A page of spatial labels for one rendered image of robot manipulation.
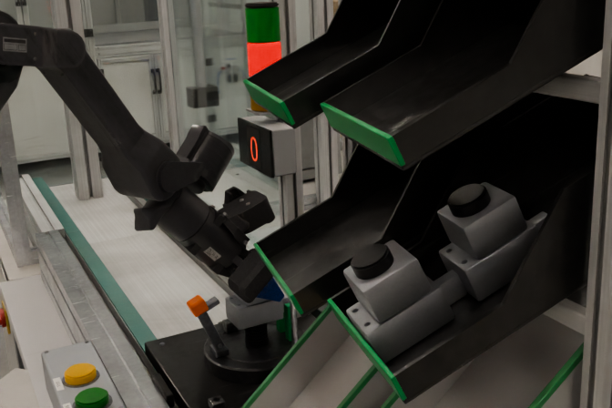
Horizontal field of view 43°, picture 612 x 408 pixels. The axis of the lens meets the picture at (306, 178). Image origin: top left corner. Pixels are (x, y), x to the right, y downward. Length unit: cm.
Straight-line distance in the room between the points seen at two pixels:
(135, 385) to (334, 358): 33
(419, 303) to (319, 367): 28
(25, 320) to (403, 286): 106
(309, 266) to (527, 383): 21
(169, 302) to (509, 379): 80
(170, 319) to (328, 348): 53
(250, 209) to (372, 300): 42
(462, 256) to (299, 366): 29
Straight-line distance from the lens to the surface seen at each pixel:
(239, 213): 94
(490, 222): 56
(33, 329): 148
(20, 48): 71
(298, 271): 71
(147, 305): 136
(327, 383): 80
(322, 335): 81
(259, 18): 112
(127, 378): 107
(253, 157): 117
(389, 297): 54
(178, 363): 105
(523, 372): 66
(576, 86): 53
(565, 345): 65
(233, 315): 100
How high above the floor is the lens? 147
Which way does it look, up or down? 16 degrees down
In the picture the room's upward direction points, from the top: 2 degrees counter-clockwise
